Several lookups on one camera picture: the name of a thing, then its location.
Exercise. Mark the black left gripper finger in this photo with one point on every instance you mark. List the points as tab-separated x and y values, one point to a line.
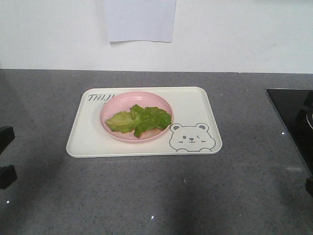
7	176
7	135

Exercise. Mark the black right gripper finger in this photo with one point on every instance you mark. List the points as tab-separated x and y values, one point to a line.
309	185

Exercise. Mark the pink round plate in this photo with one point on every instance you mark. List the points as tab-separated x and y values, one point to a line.
123	102

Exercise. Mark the cream bear tray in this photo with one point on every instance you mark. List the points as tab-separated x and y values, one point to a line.
193	129

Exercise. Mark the green lettuce leaf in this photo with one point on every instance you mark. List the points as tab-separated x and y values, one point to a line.
139	120

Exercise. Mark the black gas stove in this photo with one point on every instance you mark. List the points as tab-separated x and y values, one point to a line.
295	108

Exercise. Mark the white paper sheet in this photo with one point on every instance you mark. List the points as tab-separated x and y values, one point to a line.
139	20

